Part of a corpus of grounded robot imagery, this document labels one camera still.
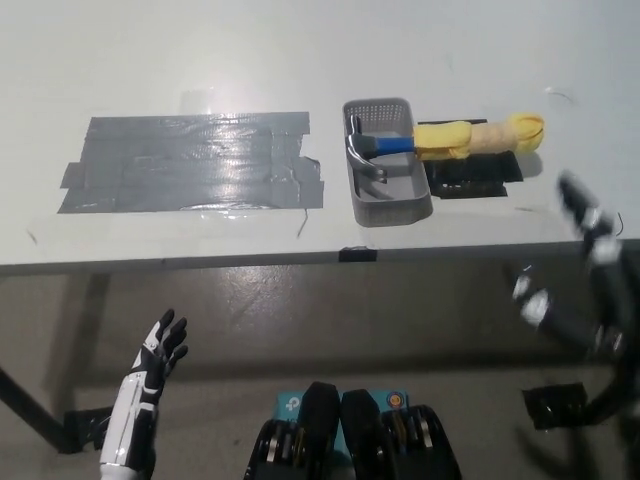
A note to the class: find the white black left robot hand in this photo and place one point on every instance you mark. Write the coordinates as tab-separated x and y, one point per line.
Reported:
131	400

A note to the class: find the gray duct tape patch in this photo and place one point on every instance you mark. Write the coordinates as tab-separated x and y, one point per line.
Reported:
190	165

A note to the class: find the gray perforated plastic basket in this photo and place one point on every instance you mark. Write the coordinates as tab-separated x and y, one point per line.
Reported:
395	197

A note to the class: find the black table leg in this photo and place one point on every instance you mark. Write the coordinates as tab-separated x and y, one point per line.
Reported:
607	395
30	405

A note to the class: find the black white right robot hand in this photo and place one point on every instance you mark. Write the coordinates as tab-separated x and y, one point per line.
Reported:
607	305

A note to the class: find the black tape patch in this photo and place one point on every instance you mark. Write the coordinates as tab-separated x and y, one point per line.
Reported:
475	176

